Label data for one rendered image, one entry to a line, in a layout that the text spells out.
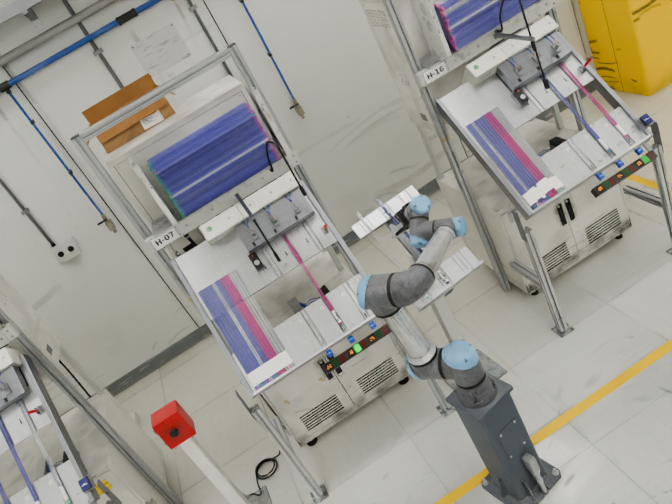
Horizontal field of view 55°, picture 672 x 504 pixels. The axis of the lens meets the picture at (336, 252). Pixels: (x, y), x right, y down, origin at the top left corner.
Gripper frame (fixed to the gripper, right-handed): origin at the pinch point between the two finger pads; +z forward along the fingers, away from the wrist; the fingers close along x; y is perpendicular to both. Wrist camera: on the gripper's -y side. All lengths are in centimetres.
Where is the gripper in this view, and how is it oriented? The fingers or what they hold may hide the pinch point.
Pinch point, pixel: (406, 229)
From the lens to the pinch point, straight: 275.7
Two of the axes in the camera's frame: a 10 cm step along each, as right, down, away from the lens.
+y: -5.8, -8.1, 1.2
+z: -0.9, 2.0, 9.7
